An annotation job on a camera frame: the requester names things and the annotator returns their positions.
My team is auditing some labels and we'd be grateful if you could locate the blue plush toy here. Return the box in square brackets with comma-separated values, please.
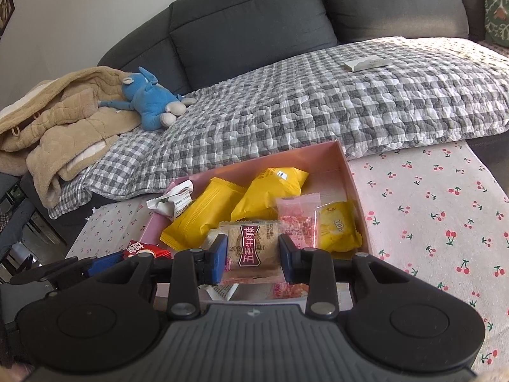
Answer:
[97, 67, 195, 132]

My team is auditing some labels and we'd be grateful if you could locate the grey sofa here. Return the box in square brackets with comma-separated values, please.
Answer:
[18, 0, 509, 247]

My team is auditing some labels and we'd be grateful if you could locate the dark metal frame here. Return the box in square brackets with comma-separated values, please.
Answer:
[0, 175, 68, 277]

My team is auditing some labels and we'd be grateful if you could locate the pink cardboard box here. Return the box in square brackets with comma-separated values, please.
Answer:
[149, 139, 372, 311]

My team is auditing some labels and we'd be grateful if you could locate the grey checkered quilt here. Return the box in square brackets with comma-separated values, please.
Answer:
[48, 36, 509, 219]

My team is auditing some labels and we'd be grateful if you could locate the pink snack packet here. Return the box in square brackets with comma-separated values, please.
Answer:
[272, 282, 309, 301]
[276, 192, 321, 249]

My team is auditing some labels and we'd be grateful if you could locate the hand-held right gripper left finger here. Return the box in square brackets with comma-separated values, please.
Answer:
[91, 236, 228, 319]

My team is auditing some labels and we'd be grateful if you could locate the green patterned pillow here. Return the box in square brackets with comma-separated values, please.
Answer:
[483, 0, 509, 46]

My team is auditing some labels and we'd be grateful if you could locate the beige quilted jacket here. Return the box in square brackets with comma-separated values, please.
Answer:
[0, 67, 138, 209]

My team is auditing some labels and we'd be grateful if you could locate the small yellow snack packet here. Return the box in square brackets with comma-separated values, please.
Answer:
[314, 201, 363, 253]

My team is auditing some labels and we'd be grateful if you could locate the tan snack packet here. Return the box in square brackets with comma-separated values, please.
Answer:
[218, 220, 284, 285]

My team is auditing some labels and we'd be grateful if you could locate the cherry print tablecloth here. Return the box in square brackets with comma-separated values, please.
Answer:
[66, 141, 509, 382]

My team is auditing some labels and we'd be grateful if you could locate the small white flat box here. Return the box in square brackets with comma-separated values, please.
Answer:
[344, 56, 388, 73]

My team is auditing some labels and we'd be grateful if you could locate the dark red snack packet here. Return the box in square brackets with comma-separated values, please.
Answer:
[124, 240, 172, 261]

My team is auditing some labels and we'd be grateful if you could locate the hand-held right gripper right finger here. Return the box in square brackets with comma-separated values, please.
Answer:
[279, 234, 422, 318]

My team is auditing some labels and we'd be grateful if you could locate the dark wall frame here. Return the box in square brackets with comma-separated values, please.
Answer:
[0, 0, 16, 36]

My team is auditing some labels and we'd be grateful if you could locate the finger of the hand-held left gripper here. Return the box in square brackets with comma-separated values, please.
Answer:
[10, 251, 122, 285]
[47, 265, 100, 299]

